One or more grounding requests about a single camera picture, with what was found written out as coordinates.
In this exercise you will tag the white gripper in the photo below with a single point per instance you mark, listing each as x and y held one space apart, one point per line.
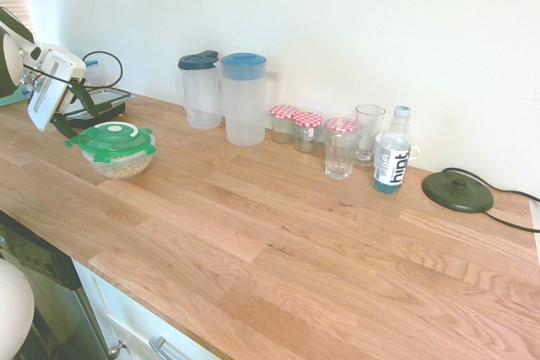
48 90

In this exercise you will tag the green round container lid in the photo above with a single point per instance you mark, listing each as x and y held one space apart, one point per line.
114 136

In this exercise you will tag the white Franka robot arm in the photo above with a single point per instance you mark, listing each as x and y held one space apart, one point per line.
8 60

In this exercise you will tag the rectangular container with clip lid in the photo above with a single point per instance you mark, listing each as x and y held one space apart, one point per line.
111 100

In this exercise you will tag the clear pitcher dark blue lid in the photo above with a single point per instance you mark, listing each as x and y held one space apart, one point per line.
200 98

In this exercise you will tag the clear pitcher light blue lid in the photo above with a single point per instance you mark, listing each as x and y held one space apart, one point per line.
244 107

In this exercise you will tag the glass jar red checkered lid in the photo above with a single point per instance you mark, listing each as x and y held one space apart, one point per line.
341 125
282 124
307 134

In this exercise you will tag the mint green bread box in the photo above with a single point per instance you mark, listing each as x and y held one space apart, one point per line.
10 100

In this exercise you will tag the clear plastic bowl with cereal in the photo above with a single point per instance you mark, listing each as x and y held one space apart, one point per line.
122 168

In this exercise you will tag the stainless steel dishwasher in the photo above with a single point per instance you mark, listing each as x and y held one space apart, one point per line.
55 305

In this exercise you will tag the metal cabinet knob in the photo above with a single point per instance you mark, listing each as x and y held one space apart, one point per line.
115 350

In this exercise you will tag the faceted clear glass tumbler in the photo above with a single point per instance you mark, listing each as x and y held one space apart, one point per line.
341 157

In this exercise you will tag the tall clear drinking glass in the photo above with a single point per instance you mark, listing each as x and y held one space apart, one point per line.
370 132

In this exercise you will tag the hint water bottle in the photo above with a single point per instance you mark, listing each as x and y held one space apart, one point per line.
392 157

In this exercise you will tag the white mug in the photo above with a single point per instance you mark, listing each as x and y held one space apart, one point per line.
414 151

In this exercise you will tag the dark green kettle base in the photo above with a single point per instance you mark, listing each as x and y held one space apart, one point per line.
457 193

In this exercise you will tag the black kettle base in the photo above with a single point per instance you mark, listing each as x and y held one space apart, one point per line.
506 191

